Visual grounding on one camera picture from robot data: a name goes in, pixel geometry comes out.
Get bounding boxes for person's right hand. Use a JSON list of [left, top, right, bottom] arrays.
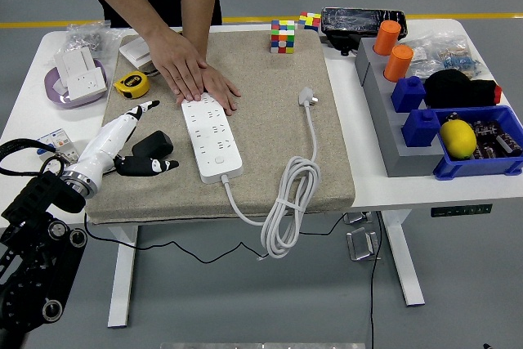
[[145, 25, 209, 101]]

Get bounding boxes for multicoloured puzzle cube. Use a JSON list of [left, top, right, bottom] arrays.
[[297, 11, 323, 33], [269, 19, 297, 55]]

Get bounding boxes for blue block with knob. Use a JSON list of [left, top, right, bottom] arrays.
[[391, 75, 427, 114], [400, 108, 442, 149]]

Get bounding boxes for orange cylinder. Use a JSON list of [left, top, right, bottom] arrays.
[[373, 20, 402, 56], [382, 44, 414, 83]]

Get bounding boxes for purple plate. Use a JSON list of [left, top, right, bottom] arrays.
[[43, 58, 109, 110]]

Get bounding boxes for blue plastic bin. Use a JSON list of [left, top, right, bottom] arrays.
[[431, 105, 523, 181]]

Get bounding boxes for white table leg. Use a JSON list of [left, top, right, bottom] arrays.
[[107, 224, 140, 329], [382, 209, 426, 307]]

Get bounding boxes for white power strip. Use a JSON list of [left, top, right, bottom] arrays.
[[181, 93, 244, 185]]

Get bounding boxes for grey stepped block base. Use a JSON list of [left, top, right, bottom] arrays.
[[354, 36, 447, 178]]

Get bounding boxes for thin black adapter cord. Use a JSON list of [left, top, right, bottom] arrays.
[[83, 201, 346, 264]]

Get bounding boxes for black power adapter plug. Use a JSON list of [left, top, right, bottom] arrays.
[[131, 130, 173, 160]]

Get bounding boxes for black pouch with red end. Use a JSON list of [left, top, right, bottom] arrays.
[[423, 69, 503, 110]]

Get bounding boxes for dark electronic components pile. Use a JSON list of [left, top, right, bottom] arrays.
[[447, 110, 523, 161]]

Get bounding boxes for white wall switch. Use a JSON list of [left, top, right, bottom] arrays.
[[118, 36, 154, 68]]

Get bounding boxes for clear bag of blue components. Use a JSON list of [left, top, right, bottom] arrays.
[[440, 47, 486, 80]]

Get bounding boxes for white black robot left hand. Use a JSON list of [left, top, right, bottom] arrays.
[[75, 99, 180, 181]]

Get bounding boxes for black plastic-wrapped box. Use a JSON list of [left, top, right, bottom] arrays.
[[320, 7, 409, 56]]

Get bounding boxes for black floor cable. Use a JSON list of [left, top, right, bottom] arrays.
[[369, 212, 387, 349]]

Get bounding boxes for yellow lemon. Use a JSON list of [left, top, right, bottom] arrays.
[[439, 119, 478, 160]]

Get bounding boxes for clear bag of metal parts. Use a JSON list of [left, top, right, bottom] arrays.
[[65, 21, 126, 59]]

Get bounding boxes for person's left hand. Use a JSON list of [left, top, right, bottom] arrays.
[[175, 61, 242, 117]]

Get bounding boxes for clear bag of small parts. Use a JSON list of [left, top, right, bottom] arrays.
[[408, 34, 471, 78]]

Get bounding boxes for white wall socket panel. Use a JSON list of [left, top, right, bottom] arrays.
[[66, 67, 105, 101]]

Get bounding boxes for yellow tape measure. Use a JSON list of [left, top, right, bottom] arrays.
[[113, 70, 151, 100]]

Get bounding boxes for white power cord with plug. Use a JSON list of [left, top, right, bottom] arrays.
[[220, 86, 324, 260]]

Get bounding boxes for black table control panel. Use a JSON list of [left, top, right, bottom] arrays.
[[431, 204, 494, 218]]

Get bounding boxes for white blue circuit breaker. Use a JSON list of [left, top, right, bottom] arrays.
[[34, 128, 83, 163]]

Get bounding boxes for grey-brown mat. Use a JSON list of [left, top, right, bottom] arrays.
[[85, 29, 356, 226]]

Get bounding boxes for silver metal bracket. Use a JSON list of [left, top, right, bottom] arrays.
[[346, 226, 383, 262], [342, 212, 373, 226]]

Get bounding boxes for white switch panel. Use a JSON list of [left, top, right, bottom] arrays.
[[53, 47, 97, 84]]

